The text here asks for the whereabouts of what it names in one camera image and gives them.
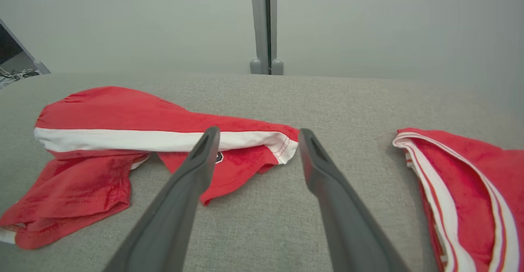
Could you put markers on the red shirt with white sleeves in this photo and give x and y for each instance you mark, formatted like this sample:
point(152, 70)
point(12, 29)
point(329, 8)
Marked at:
point(470, 182)

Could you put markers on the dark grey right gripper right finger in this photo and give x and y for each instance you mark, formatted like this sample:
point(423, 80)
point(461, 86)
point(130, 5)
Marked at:
point(348, 223)

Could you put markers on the grey framed dark panel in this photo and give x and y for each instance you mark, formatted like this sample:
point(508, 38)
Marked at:
point(10, 49)

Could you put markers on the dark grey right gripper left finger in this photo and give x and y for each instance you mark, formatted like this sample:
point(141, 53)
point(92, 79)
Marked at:
point(172, 214)

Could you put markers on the grey vertical partition post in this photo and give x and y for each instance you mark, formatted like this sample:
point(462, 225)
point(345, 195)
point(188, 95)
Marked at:
point(258, 18)

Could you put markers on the red shirt with black logo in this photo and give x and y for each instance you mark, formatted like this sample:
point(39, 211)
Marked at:
point(102, 112)

